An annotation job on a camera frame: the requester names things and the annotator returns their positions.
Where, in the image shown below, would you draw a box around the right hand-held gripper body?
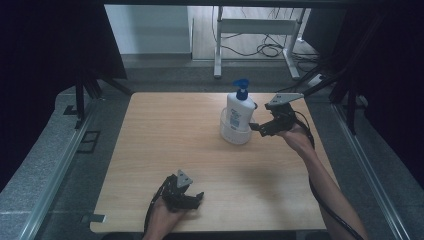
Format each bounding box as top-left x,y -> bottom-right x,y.
258,92 -> 305,138

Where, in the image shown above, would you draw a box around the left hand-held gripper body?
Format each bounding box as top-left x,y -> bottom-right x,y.
161,169 -> 198,213

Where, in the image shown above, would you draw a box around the white pump bottle blue cap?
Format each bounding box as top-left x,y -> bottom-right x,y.
225,78 -> 257,133

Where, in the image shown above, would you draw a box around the white plastic mesh basket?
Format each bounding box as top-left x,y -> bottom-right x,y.
219,108 -> 254,146

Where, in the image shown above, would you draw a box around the person's right hand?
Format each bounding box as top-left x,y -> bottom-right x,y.
278,124 -> 317,160

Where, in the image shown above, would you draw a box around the person's left hand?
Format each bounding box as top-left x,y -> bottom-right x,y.
143,198 -> 188,240

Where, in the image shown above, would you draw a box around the white power strip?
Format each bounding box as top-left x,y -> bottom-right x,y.
307,73 -> 326,89

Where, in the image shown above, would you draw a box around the black metal stand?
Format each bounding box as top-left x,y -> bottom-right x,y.
74,70 -> 135,130
275,9 -> 384,135

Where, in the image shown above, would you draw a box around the dark curtain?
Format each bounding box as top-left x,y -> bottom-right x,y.
0,0 -> 128,194
333,0 -> 424,192

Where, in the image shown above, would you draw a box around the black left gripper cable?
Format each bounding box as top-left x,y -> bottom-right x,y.
143,175 -> 175,236

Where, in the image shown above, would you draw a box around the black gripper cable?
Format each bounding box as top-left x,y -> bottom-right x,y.
143,175 -> 175,236
292,109 -> 366,240

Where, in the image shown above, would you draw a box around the black floor cables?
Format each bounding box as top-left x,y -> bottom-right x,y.
213,6 -> 322,73

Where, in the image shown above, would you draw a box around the white metal desk frame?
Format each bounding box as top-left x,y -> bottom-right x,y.
213,5 -> 307,80

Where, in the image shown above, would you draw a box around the aluminium rail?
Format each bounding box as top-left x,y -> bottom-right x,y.
19,99 -> 98,240
332,103 -> 412,240

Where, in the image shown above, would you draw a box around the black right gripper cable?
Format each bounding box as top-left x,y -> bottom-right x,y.
292,109 -> 366,240

